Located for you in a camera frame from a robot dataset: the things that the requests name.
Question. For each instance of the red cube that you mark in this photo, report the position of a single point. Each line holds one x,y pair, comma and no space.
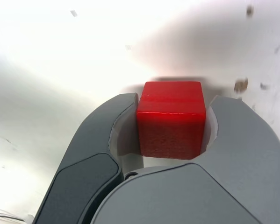
170,121

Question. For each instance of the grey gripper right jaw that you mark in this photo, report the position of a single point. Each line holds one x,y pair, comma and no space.
224,186

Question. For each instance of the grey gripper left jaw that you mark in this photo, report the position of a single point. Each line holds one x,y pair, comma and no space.
83,163

